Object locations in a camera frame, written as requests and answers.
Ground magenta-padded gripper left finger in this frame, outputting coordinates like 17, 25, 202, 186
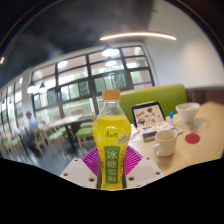
59, 146, 100, 190

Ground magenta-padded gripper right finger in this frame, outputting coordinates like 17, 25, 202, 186
123, 146, 165, 190

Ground yellow drink bottle orange cap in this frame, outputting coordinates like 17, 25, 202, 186
92, 88, 132, 191

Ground white ceramic mug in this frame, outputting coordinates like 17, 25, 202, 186
153, 129, 178, 157

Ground small white square box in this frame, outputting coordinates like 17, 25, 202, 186
141, 130, 158, 143

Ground white paper sheets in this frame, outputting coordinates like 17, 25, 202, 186
128, 123, 143, 143

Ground wooden chairs with green seats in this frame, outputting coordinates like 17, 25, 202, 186
0, 114, 98, 158

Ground white paint palette tray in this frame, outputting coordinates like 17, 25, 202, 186
138, 122, 184, 138

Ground wooden dining table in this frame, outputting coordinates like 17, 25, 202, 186
49, 114, 94, 151

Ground tablet in black case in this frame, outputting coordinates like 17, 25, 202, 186
130, 101, 167, 129

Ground flat round red coaster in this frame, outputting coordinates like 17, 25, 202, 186
184, 133, 201, 145

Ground blue-capped glue stick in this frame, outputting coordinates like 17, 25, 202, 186
168, 111, 175, 127

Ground person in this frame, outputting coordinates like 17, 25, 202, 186
23, 110, 40, 148

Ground clear plastic lid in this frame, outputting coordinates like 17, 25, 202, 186
189, 119, 208, 130

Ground white footed bowl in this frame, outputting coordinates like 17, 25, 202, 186
175, 102, 201, 124

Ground green upholstered bench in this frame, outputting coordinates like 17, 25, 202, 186
118, 83, 188, 126

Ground black pendant lamps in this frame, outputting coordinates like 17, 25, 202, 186
26, 46, 121, 95

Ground curved linear ceiling light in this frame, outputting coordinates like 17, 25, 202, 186
99, 31, 178, 42

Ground dark-framed window wall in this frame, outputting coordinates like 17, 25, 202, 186
0, 45, 156, 134

